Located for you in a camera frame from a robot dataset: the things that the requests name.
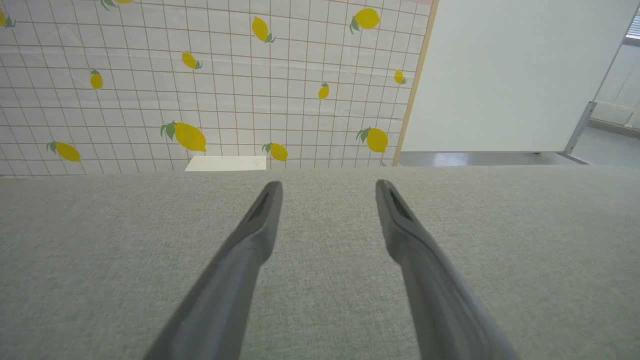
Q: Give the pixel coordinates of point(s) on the grey metal partition frame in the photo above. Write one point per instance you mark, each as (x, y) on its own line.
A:
(580, 125)

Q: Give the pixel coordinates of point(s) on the lemon print grid panel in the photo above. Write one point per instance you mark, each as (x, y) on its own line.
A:
(225, 100)

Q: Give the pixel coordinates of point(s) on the small white box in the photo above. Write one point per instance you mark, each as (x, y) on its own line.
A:
(225, 163)

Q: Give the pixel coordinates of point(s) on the plain white partition board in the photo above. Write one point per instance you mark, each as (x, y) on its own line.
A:
(500, 75)

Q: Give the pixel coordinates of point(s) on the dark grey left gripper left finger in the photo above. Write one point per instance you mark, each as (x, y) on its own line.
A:
(225, 290)

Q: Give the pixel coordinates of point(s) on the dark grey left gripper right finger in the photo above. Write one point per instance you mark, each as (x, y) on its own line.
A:
(435, 300)

